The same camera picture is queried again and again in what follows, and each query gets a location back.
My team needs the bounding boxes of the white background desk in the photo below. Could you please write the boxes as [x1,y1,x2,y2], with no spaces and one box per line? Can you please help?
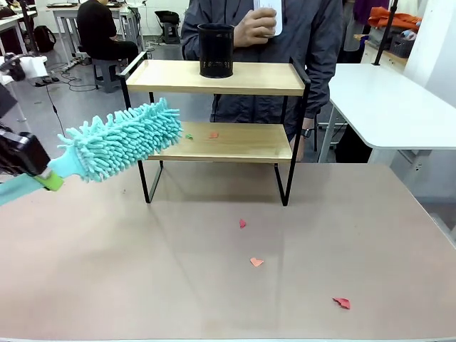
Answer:
[45,1,136,71]

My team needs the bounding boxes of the standing person grey jacket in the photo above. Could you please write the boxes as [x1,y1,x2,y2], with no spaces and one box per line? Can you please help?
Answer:
[180,0,346,125]

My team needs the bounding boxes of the orange cloth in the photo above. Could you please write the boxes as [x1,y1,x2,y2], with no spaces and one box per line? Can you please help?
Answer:
[368,6,423,31]

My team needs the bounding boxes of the person's right hand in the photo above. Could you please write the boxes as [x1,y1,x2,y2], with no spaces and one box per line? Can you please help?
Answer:
[232,9,278,48]

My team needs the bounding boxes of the black background stool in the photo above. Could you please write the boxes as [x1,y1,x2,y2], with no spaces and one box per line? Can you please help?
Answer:
[154,10,182,46]

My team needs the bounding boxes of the black camera stand pole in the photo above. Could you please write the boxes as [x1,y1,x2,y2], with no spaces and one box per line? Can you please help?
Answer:
[20,0,41,58]
[371,0,400,67]

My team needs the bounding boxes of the large white side table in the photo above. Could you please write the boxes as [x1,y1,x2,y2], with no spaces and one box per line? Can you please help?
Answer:
[317,63,456,165]

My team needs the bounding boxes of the two-tier wooden black-frame shelf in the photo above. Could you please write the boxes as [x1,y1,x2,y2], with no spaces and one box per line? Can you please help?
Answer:
[119,51,312,207]

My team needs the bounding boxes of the purple hanging clothing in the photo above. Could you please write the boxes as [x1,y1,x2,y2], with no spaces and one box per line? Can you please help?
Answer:
[352,0,390,26]

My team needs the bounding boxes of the person's left hand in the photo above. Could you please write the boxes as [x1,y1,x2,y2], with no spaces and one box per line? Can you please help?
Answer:
[295,136,308,162]

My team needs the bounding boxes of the small white side table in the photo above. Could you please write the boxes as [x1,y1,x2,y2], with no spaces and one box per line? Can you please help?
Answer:
[19,56,48,78]

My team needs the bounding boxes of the black backpack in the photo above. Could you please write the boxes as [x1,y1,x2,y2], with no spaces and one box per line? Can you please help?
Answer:
[33,25,58,54]

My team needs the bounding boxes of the black floor cable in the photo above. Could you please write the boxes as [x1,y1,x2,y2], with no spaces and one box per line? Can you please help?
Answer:
[45,73,96,136]

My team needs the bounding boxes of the teal chenille duster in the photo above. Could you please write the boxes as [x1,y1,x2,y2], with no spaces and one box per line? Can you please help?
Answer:
[0,97,185,208]

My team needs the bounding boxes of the person's left forearm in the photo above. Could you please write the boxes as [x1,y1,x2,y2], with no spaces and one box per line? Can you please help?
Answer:
[303,63,333,130]

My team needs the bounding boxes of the grey plastic stool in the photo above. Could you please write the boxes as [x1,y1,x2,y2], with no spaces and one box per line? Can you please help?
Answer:
[91,58,125,94]

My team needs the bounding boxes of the dark plastic crate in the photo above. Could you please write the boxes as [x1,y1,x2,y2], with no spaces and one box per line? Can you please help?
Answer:
[389,31,417,58]

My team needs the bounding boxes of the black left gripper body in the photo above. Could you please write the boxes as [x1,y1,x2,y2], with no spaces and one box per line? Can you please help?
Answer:
[0,129,51,177]

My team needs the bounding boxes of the person's right forearm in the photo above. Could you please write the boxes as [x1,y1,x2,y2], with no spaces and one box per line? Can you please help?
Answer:
[180,19,201,61]

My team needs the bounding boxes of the black mesh pen holder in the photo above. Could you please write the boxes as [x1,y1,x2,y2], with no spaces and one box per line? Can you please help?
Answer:
[197,23,235,78]

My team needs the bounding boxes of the wooden background desk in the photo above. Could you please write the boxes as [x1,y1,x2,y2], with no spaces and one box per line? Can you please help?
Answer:
[362,38,409,71]

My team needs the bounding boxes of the white power strip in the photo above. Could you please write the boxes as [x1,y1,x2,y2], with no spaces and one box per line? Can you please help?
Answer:
[254,0,284,38]

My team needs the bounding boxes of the seated person in black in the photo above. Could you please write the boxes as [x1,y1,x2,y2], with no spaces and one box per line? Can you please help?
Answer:
[76,0,140,67]

